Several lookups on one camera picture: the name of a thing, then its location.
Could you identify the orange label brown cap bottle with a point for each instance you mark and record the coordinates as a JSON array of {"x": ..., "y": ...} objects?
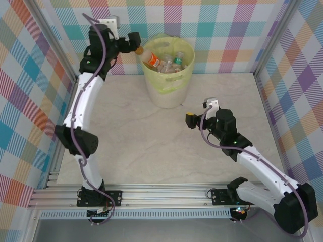
[{"x": 152, "y": 60}]

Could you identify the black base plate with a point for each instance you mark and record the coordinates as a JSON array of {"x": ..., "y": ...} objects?
[
  {"x": 219, "y": 199},
  {"x": 114, "y": 197}
]

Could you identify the left aluminium side rail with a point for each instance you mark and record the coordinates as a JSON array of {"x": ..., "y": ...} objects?
[{"x": 53, "y": 166}]

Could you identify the yellow-green bin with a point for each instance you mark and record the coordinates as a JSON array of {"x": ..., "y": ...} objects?
[{"x": 188, "y": 58}]

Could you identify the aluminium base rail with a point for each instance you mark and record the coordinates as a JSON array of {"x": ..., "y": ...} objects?
[{"x": 164, "y": 196}]

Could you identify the right controller circuit board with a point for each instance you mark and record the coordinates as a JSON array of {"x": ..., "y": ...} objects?
[{"x": 239, "y": 211}]

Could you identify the left controller circuit board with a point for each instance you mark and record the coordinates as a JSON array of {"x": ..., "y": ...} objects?
[{"x": 99, "y": 213}]

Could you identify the right aluminium frame post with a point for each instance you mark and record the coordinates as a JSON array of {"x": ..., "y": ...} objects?
[{"x": 273, "y": 37}]

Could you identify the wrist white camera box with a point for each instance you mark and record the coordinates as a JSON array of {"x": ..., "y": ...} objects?
[
  {"x": 210, "y": 101},
  {"x": 109, "y": 21}
]

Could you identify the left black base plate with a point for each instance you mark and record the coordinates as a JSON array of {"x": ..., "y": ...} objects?
[{"x": 114, "y": 197}]

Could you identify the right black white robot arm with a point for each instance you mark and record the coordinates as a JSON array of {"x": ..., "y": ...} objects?
[{"x": 262, "y": 169}]

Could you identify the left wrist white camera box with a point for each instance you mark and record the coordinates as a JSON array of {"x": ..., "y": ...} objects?
[{"x": 109, "y": 21}]

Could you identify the left aluminium frame post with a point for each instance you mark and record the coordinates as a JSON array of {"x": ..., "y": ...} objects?
[{"x": 56, "y": 37}]

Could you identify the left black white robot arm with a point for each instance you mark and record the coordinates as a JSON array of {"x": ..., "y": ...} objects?
[{"x": 83, "y": 100}]

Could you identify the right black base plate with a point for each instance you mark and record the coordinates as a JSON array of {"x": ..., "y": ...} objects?
[{"x": 219, "y": 199}]

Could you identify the aluminium frame post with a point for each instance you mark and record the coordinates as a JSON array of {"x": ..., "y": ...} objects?
[
  {"x": 56, "y": 37},
  {"x": 273, "y": 37}
]

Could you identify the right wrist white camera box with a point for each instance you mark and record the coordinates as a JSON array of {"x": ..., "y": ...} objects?
[{"x": 210, "y": 101}]

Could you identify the white round waste bin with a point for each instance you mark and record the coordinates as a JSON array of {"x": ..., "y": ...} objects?
[{"x": 174, "y": 98}]

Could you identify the controller circuit board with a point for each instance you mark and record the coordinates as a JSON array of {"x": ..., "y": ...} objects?
[
  {"x": 99, "y": 213},
  {"x": 239, "y": 211}
]

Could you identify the grey metal shelf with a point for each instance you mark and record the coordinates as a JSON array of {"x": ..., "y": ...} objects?
[{"x": 164, "y": 232}]

